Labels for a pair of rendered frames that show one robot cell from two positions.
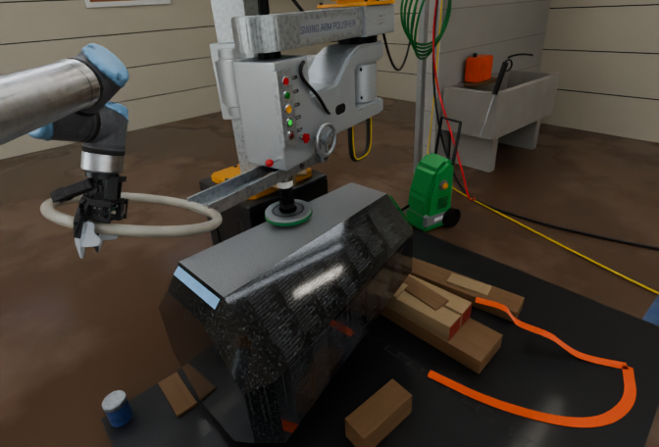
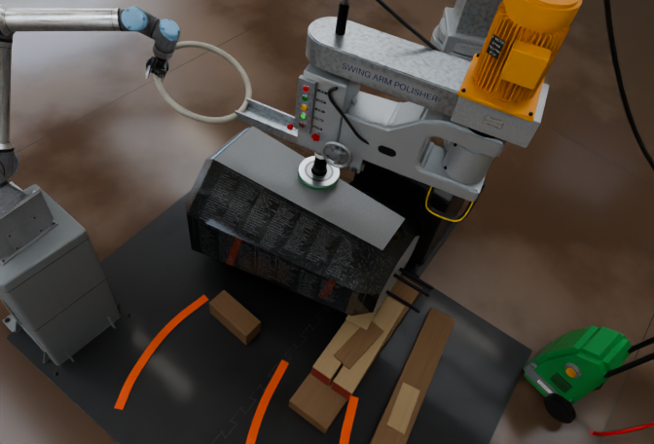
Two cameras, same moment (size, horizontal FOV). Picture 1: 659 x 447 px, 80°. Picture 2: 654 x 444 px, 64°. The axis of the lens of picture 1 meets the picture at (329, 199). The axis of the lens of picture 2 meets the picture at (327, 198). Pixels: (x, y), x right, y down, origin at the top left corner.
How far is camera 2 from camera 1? 2.19 m
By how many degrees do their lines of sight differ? 57
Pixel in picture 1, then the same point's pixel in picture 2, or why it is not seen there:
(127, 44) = not seen: outside the picture
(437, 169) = (583, 350)
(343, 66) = (410, 123)
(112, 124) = (159, 38)
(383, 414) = (228, 315)
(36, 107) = (75, 26)
